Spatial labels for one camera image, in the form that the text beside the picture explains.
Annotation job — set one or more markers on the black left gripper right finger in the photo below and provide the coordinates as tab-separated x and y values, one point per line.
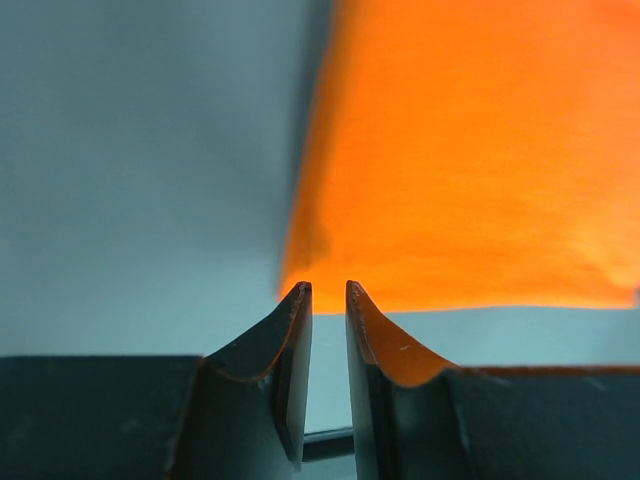
417	415

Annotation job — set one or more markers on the orange t-shirt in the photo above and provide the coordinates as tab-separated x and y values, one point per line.
465	154

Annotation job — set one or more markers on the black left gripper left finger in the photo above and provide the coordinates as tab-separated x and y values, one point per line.
238	413

